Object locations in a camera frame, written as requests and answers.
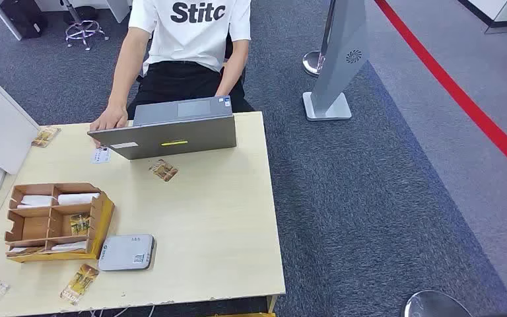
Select person's right hand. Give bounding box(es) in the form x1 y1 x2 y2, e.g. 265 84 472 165
89 104 129 132

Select white ID card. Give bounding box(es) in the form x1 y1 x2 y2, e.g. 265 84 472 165
90 147 112 165

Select white card stack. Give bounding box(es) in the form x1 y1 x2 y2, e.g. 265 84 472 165
17 195 54 209
51 241 87 252
57 193 100 206

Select person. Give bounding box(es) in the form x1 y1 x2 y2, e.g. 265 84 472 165
89 0 257 132

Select grey-white card reader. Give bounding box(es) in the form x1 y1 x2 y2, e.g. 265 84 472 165
98 234 156 272

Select grey laptop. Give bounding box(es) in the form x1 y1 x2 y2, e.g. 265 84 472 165
87 95 238 161

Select chrome stool base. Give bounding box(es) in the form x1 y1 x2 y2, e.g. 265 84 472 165
59 0 110 52

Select yellow plastic bag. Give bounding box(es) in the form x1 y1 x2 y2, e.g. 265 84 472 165
7 192 116 264

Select white desk panel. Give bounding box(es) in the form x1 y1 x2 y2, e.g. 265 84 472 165
104 0 132 24
0 0 23 41

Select boxy desktop cabinet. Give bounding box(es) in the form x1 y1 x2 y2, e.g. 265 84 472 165
0 69 41 176

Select black box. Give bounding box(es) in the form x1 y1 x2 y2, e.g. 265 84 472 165
0 0 48 40

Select chrome stanchion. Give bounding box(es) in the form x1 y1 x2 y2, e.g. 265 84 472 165
302 0 337 78

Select yellow object under table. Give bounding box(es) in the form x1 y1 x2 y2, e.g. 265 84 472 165
205 312 276 317

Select grey kiosk stand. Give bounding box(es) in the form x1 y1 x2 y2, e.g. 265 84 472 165
302 0 370 122

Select chrome dome base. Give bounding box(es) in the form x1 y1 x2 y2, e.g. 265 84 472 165
402 290 473 317

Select white counter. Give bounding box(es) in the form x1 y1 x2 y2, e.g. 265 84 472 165
456 0 507 35

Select white cables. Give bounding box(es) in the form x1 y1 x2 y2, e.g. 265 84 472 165
89 306 156 317

